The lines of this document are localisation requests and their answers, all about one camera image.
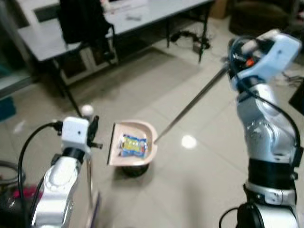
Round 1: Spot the beige long-handled dustpan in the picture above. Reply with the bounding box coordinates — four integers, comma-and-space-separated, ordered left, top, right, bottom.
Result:
107, 64, 229, 167

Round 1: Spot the black round floor object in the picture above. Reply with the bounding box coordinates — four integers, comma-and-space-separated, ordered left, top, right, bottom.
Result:
121, 163, 151, 178

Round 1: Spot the blue yellow snack packet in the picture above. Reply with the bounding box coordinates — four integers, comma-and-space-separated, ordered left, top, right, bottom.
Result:
119, 134, 148, 158

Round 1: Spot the dark brown sofa seat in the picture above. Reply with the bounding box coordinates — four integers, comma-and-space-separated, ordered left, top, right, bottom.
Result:
229, 0, 291, 37

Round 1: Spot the brown cardboard box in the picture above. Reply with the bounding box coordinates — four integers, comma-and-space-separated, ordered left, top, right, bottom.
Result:
209, 0, 229, 20

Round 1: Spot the white drawer cabinet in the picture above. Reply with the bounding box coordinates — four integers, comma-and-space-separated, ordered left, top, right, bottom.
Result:
61, 42, 120, 85

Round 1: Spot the black box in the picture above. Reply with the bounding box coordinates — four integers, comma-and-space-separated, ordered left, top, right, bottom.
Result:
289, 85, 304, 116

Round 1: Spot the blue bin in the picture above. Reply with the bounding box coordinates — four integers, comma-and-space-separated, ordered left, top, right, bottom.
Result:
0, 97, 17, 123

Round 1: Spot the grey long table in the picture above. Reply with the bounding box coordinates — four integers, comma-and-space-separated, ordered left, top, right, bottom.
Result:
17, 0, 215, 117

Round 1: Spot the grey pink vacuum cleaner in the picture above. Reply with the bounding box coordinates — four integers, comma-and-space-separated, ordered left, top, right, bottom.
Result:
0, 161, 46, 228

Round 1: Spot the black backpack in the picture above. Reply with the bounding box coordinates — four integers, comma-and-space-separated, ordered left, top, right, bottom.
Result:
57, 0, 116, 46

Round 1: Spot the white paper sheet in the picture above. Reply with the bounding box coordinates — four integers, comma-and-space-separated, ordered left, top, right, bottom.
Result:
102, 0, 149, 13

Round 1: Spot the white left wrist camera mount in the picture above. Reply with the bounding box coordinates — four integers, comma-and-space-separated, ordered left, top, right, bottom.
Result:
61, 117, 91, 153

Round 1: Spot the pale blue right wrist camera mount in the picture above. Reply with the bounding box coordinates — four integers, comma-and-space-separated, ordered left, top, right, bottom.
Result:
235, 29, 303, 82

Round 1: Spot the black cable bundle on floor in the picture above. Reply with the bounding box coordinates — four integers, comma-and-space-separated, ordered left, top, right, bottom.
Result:
170, 29, 211, 54

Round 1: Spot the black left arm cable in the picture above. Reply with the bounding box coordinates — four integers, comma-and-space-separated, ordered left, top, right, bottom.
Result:
18, 121, 64, 226

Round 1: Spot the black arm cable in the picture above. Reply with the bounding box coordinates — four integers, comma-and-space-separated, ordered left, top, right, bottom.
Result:
18, 121, 64, 226
247, 87, 304, 164

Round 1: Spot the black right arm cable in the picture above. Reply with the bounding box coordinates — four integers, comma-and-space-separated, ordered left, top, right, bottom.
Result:
247, 87, 304, 164

